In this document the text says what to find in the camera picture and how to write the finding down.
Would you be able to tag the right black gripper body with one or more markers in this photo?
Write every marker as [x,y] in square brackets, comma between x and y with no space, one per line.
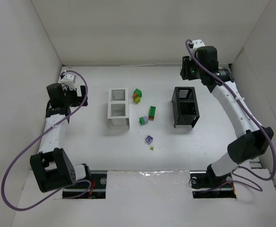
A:
[186,68]

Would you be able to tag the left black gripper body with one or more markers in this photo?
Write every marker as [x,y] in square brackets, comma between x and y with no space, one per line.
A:
[80,96]

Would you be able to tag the black two-cell container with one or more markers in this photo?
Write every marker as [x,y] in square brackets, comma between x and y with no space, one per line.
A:
[185,107]

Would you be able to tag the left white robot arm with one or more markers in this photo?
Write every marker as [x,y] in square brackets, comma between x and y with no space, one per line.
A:
[51,166]

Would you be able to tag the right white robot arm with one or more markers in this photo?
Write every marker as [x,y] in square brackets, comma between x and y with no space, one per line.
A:
[213,82]

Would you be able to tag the white two-cell container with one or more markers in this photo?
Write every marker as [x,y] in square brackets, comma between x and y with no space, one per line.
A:
[118,108]

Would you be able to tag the yellow-green lego brick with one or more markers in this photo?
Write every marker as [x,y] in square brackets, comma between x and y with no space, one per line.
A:
[137,100]

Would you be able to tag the green lego cube top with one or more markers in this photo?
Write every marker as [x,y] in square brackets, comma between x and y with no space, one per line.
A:
[138,91]

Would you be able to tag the long green lego brick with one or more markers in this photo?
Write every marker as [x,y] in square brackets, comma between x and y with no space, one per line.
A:
[152,111]

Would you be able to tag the purple lego square brick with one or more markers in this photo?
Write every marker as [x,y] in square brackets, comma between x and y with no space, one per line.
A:
[149,139]

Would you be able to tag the white foam front board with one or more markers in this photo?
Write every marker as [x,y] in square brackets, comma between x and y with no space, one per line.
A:
[155,199]

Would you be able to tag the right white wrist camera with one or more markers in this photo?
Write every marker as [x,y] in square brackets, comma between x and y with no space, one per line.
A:
[195,44]

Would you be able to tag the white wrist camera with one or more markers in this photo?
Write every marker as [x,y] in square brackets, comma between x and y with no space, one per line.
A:
[195,44]
[68,81]

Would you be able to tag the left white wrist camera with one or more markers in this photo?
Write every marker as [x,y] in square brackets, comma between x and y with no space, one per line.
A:
[68,81]

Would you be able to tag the aluminium rail right side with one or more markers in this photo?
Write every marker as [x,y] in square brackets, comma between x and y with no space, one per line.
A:
[248,144]

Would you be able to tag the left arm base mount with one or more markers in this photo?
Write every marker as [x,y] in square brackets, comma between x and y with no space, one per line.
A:
[83,190]

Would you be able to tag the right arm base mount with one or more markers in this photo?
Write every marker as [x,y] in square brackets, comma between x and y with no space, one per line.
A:
[204,187]

